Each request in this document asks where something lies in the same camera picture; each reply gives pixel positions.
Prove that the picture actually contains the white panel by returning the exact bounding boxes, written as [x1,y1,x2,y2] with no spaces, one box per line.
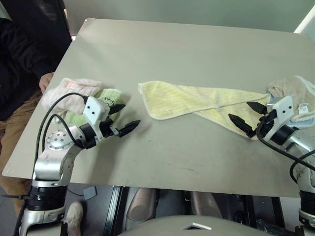
[293,10,315,34]

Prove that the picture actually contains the yellow terry towel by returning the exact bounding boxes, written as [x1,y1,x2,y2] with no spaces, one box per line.
[137,80,271,141]

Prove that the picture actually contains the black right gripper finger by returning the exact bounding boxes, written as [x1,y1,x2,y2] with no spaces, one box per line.
[228,114,257,139]
[246,101,268,115]

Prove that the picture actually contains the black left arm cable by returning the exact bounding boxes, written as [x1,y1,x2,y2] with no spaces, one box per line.
[31,92,89,180]

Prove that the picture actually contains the white sneaker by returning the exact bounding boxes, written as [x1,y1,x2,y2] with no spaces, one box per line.
[64,201,85,236]

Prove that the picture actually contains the pink terry towel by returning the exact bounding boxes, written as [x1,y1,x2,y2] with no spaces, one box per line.
[40,77,115,117]

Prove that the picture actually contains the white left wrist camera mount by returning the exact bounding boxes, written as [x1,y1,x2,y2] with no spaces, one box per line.
[83,96,110,142]

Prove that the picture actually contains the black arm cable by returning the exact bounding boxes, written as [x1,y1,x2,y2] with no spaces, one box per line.
[255,120,315,184]
[31,92,89,180]

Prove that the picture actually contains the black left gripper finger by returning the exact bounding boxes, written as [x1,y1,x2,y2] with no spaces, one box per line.
[108,104,126,116]
[115,119,141,138]

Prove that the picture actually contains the bystander brown trousers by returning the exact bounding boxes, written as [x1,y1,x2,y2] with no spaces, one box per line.
[0,90,44,215]

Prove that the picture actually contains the small grey box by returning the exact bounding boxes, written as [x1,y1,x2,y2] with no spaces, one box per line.
[83,186,98,200]

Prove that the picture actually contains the black table frame bar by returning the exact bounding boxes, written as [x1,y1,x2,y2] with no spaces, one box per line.
[102,185,124,236]

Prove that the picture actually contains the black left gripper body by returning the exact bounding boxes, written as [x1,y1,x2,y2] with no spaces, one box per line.
[97,117,118,141]

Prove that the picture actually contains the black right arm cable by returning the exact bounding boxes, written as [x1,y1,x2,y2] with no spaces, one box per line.
[255,120,315,184]

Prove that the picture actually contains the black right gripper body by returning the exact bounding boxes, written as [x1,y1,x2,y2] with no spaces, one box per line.
[255,110,278,135]

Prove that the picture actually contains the bystander black jacket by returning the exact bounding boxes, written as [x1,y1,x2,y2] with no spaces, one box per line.
[0,0,72,121]

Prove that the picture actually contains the beige terry towel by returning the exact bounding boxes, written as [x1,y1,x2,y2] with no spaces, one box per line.
[267,75,315,116]

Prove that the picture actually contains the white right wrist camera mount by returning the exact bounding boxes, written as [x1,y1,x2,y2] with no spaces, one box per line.
[267,95,295,141]

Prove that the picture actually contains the green printed towel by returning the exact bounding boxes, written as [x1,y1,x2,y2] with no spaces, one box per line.
[65,88,124,127]

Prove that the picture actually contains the bystander bare hand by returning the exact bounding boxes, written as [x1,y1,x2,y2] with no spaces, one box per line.
[39,71,56,93]

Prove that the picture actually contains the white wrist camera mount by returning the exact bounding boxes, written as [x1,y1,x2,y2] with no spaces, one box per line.
[267,95,295,141]
[83,96,110,142]

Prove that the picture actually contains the silver robot torso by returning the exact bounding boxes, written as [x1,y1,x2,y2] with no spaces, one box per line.
[122,215,273,236]

